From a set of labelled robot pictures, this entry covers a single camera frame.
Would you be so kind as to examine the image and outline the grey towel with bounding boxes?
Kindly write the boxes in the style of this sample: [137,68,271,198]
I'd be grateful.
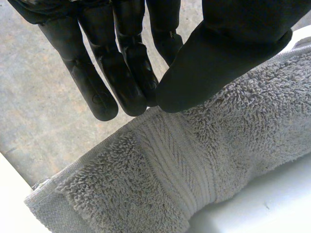
[23,36,311,233]

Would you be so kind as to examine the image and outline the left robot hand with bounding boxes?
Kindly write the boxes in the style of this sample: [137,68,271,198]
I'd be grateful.
[7,0,311,121]

